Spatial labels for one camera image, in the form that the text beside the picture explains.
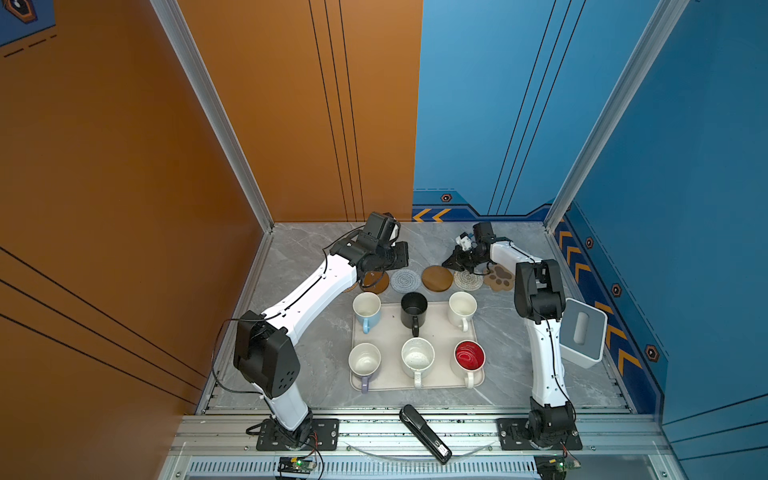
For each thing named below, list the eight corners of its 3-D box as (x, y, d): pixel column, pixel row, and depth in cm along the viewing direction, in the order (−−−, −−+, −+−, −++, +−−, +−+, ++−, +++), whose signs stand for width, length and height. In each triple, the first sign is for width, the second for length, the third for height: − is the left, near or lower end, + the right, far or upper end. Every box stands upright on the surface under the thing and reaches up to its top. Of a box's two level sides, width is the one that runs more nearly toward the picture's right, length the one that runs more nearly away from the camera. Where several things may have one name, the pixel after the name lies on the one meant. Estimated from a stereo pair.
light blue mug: (354, 340, 91) (350, 326, 83) (357, 307, 98) (353, 291, 90) (380, 340, 90) (378, 326, 83) (381, 307, 98) (380, 291, 90)
